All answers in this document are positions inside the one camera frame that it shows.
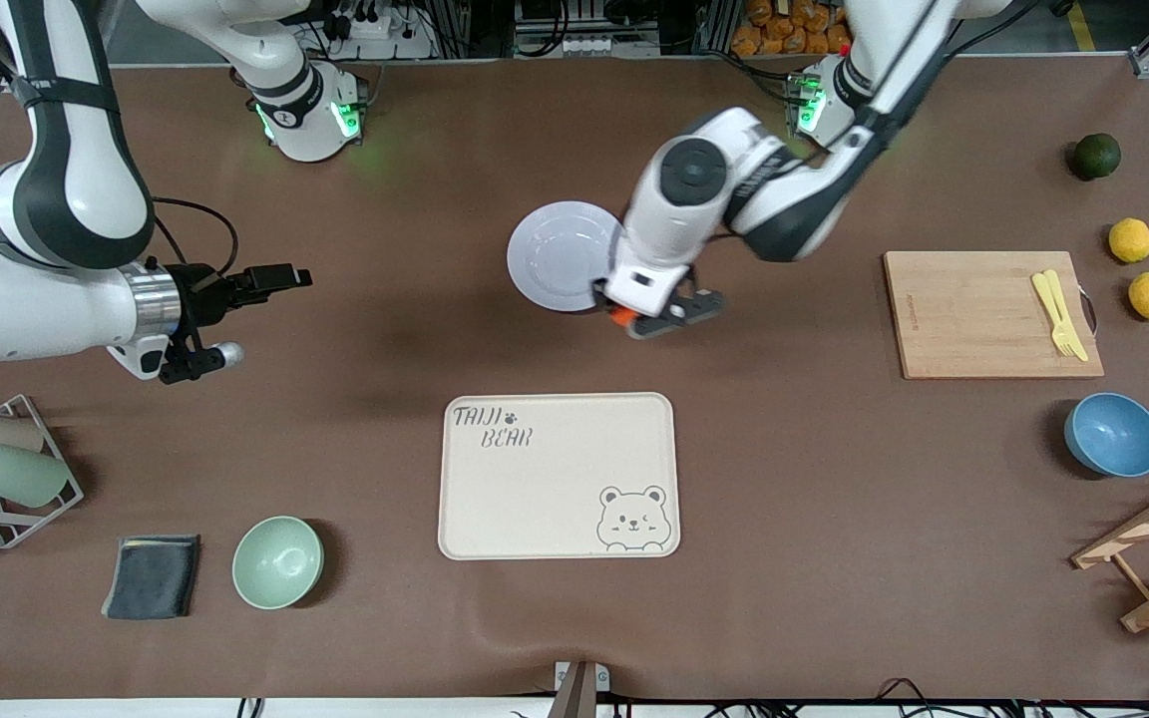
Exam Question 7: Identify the yellow plastic fork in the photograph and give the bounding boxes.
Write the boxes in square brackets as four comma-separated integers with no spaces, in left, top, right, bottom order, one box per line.
[1031,271,1079,358]

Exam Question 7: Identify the white round plate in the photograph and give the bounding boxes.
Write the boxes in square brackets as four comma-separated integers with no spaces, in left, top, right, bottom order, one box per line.
[507,200,625,314]

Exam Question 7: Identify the light green bowl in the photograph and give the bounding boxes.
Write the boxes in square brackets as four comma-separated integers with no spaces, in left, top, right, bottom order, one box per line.
[231,515,325,610]

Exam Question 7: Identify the blue bowl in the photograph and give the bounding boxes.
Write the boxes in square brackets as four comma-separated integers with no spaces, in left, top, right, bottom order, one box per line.
[1064,392,1149,479]

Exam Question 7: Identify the green cup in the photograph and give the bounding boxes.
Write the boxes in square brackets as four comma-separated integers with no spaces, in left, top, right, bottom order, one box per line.
[0,443,71,509]

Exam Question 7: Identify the beige bear print tray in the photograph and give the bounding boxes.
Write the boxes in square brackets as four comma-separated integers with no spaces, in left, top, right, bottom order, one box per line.
[437,392,682,561]

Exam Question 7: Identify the wooden dish rack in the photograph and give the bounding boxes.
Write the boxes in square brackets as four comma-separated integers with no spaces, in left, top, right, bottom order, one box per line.
[1071,469,1149,634]

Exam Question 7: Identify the wooden cutting board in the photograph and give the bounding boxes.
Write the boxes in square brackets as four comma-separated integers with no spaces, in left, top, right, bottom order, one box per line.
[882,250,1105,381]

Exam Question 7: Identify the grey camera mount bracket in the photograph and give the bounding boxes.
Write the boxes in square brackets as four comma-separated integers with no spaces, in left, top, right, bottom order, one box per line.
[547,660,611,718]

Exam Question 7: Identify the dark grey folded cloth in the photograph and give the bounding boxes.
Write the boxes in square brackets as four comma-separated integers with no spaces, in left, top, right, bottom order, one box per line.
[101,535,202,621]

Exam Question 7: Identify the white power strip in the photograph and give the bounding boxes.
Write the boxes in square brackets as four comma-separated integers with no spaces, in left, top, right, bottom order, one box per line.
[563,35,657,57]
[340,0,436,61]

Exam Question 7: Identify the brown table cloth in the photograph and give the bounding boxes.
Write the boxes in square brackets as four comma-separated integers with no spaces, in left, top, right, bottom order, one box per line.
[0,55,1149,701]

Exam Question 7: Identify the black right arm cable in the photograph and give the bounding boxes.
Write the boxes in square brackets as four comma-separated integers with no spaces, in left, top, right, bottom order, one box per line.
[151,195,240,276]

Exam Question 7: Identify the grey wire cup rack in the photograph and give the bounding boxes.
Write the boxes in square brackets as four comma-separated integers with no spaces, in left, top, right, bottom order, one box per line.
[0,394,85,550]

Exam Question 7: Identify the dark green avocado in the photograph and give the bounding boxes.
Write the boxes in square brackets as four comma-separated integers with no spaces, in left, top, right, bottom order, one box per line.
[1073,133,1123,181]

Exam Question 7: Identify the pile of orange fruit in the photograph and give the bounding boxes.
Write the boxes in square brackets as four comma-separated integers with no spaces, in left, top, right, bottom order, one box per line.
[731,0,855,57]

